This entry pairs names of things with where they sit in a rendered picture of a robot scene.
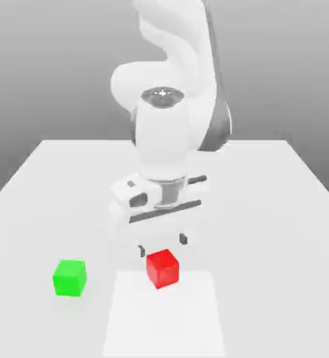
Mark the small red cube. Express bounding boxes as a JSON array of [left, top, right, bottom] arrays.
[[145, 248, 180, 291]]

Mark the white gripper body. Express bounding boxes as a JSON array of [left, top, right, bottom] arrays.
[[114, 190, 210, 245]]

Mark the small green cube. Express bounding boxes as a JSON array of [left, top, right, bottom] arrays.
[[52, 259, 88, 298]]

